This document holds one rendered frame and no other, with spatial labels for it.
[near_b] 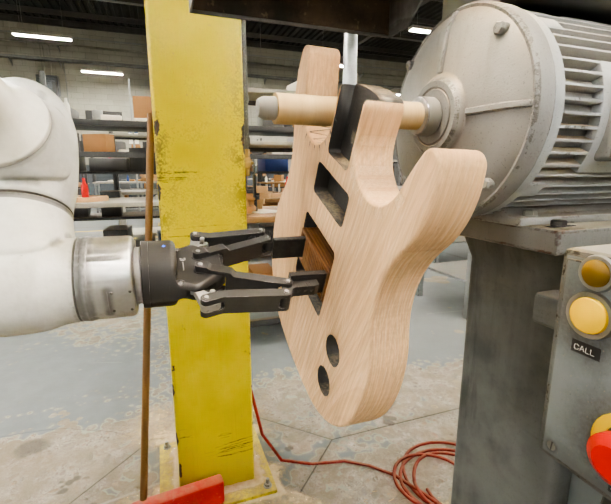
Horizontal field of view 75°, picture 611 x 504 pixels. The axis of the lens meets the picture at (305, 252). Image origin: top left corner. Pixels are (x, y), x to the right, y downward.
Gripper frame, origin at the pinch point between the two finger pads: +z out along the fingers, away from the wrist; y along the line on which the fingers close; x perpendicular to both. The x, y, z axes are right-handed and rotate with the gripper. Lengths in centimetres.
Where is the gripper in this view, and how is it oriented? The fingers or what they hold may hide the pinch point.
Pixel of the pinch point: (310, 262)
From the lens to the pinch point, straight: 51.3
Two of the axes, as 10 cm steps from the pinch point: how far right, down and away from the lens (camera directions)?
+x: 1.5, -8.1, -5.6
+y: 3.1, 5.8, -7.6
